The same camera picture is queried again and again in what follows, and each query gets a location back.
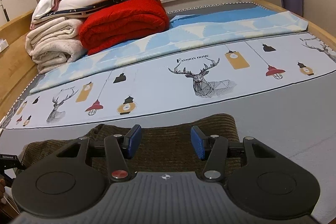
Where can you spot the white folded quilt stack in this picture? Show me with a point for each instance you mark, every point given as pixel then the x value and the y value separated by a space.
pixel 49 9

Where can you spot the brown corduroy pants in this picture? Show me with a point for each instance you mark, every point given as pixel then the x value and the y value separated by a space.
pixel 162 149

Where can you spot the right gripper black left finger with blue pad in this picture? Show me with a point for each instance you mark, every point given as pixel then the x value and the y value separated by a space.
pixel 75 177

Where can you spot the red knitted blanket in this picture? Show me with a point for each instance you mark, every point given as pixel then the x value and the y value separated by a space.
pixel 129 20

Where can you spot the cream folded blanket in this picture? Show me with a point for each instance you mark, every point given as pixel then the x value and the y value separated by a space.
pixel 55 43

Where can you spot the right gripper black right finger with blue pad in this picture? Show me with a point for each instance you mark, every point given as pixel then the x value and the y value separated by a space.
pixel 256 178

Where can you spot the white deer print sheet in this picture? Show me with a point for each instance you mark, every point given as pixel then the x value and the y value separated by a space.
pixel 176 82

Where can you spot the light blue patterned blanket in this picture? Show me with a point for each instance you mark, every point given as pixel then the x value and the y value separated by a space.
pixel 185 33

